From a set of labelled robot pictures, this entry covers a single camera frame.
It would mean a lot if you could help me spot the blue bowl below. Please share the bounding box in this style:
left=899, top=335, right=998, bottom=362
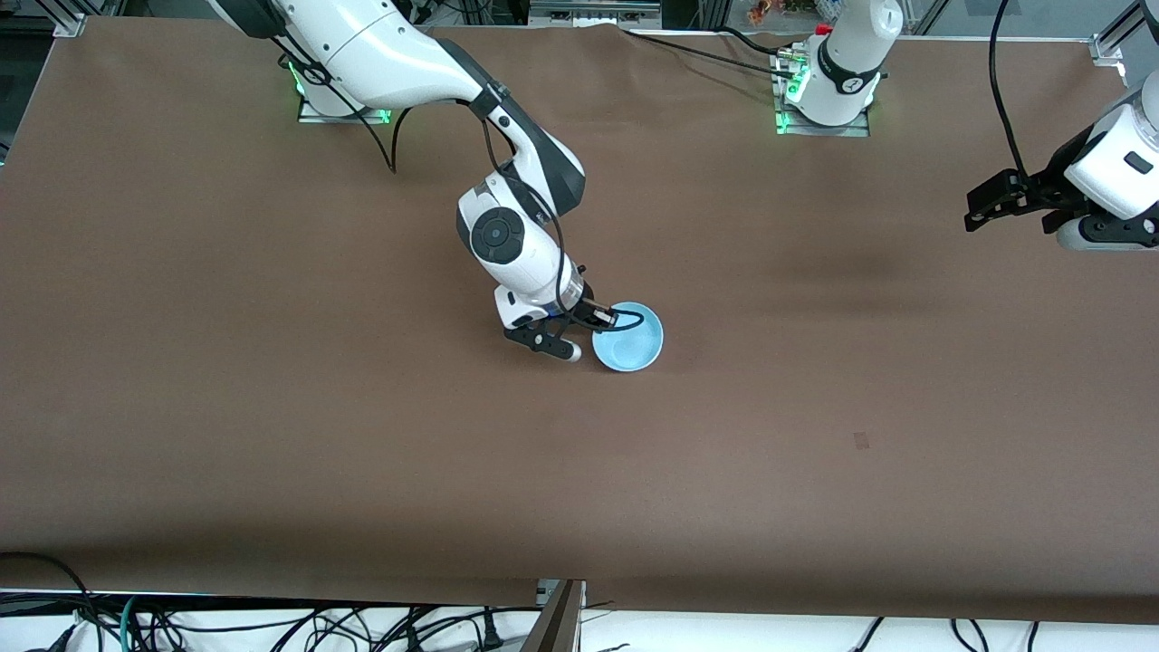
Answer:
left=592, top=302, right=665, bottom=373

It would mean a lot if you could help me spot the brown table cover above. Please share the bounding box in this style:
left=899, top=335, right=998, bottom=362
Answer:
left=0, top=16, right=1159, bottom=626

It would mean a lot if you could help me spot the grey metal bar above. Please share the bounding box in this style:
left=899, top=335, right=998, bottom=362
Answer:
left=528, top=0, right=664, bottom=30

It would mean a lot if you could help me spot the aluminium profile beam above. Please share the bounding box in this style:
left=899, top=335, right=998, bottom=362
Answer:
left=521, top=580, right=587, bottom=652

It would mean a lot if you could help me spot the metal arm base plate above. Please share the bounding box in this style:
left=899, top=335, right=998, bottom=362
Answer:
left=297, top=54, right=393, bottom=125
left=774, top=45, right=872, bottom=139

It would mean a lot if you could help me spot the black base cable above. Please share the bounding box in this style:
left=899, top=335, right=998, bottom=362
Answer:
left=620, top=30, right=796, bottom=78
left=718, top=25, right=793, bottom=55

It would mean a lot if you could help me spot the black cable with plug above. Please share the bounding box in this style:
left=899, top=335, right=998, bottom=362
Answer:
left=398, top=609, right=508, bottom=651

